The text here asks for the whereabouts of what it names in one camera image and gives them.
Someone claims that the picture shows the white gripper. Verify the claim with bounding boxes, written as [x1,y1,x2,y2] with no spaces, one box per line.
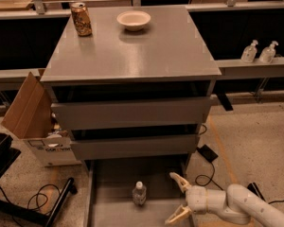
[165,172,207,225]

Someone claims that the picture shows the clear plastic water bottle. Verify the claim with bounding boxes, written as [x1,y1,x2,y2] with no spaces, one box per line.
[132,182,147,206]

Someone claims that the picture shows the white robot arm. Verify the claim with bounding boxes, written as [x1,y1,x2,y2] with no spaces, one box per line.
[165,172,284,227]

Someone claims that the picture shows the grey middle drawer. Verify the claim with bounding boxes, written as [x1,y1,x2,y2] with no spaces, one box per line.
[71,134,199,160]

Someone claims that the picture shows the grey open bottom drawer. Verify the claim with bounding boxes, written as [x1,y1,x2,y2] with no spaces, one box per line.
[83,156,197,227]

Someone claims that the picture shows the grey top drawer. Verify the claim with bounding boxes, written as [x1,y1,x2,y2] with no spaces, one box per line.
[52,97,211,130]

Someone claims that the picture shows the grey drawer cabinet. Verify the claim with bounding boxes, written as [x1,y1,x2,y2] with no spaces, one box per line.
[42,7,221,168]

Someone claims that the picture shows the left clear pump bottle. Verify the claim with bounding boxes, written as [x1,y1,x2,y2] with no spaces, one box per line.
[241,40,258,62]

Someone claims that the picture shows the clear pump bottle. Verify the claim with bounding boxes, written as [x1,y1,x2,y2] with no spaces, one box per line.
[259,41,278,63]
[241,40,258,62]

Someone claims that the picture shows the right clear pump bottle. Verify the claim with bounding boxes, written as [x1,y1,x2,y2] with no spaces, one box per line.
[259,41,278,63]

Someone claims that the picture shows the black power adapter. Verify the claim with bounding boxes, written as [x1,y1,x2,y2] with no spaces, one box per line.
[197,145,218,163]

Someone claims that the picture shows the black stand leg right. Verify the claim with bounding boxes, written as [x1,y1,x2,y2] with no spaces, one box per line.
[247,183,264,201]

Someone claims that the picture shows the open cardboard box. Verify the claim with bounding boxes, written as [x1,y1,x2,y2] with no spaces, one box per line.
[2,73,80,166]

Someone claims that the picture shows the white paper bowl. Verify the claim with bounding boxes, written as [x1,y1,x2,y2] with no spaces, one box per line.
[116,10,151,31]

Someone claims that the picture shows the black stand base left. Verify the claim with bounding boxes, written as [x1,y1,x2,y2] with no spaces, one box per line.
[0,132,79,227]

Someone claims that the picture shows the gold soda can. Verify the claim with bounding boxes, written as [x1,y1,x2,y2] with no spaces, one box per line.
[70,2,92,36]

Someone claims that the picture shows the black cable on left floor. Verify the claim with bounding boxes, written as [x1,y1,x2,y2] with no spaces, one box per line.
[0,183,62,227]

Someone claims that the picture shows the grey metal rail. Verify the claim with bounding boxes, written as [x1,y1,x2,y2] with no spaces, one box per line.
[0,7,284,84]

